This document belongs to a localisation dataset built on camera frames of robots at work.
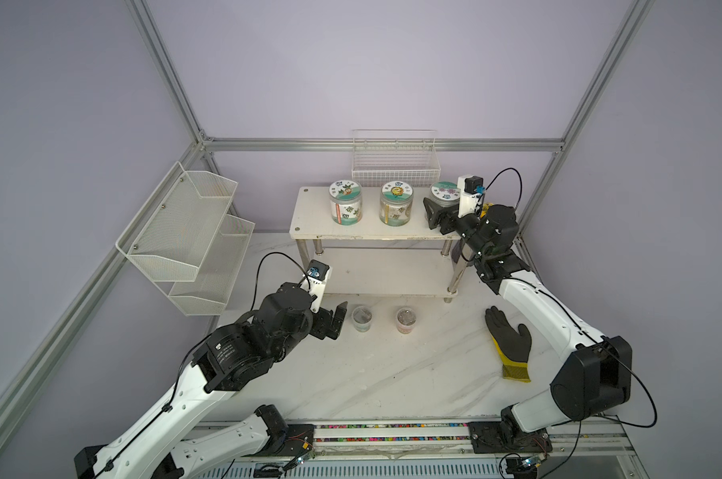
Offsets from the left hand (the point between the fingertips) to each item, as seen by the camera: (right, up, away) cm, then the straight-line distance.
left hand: (322, 301), depth 64 cm
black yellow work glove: (+54, -17, +24) cm, 61 cm away
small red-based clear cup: (+21, -9, +26) cm, 35 cm away
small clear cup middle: (+8, -9, +26) cm, 29 cm away
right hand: (+29, +25, +11) cm, 40 cm away
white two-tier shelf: (+11, +10, +43) cm, 46 cm away
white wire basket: (+14, +46, +40) cm, 63 cm away
